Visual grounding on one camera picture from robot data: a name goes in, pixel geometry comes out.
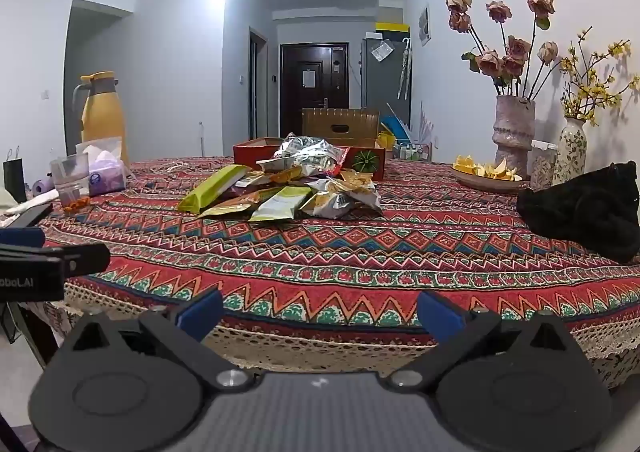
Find storage cart with bottles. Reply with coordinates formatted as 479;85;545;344
392;139;433;162

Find clear plastic cup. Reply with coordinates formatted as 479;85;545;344
50;152;92;211

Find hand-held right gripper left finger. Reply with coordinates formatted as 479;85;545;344
59;288;257;390

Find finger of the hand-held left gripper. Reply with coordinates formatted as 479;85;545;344
0;243;112;279
0;227;46;249

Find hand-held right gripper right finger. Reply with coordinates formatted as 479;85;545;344
386;288;585;392

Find pile of snack packets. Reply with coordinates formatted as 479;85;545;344
177;132;383;224

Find pink ceramic vase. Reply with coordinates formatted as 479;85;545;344
492;95;537;178

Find clear jar of seeds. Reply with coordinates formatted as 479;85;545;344
529;139;559;190

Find wall picture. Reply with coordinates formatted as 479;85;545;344
417;5;432;47

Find floral white vase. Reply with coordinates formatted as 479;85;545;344
552;116;588;185

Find green snack packet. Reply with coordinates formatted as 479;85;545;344
249;186;312;223
178;165;249;214

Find yellow flower branches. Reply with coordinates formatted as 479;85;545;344
559;27;640;127

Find yellow thermos jug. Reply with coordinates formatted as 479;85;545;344
72;71;130;168

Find red silver foil packet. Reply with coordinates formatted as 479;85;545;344
257;132;352;178

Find dark entrance door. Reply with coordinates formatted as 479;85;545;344
280;43;349;135

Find black paper bag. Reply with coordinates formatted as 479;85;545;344
2;146;27;203

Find dried pink roses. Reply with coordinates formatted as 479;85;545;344
446;0;560;100

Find black cloth bag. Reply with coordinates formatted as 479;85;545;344
516;162;640;264

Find grey refrigerator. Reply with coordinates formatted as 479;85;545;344
361;32;412;130

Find beige plate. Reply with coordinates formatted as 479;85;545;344
451;165;526;194

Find wooden chair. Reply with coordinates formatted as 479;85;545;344
301;107;381;148

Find white folded umbrella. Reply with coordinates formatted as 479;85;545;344
397;38;414;100

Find black flat device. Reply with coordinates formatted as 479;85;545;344
0;203;54;233

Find purple tissue pack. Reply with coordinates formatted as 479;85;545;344
75;137;128;196

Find red cardboard box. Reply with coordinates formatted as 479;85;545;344
233;136;387;182

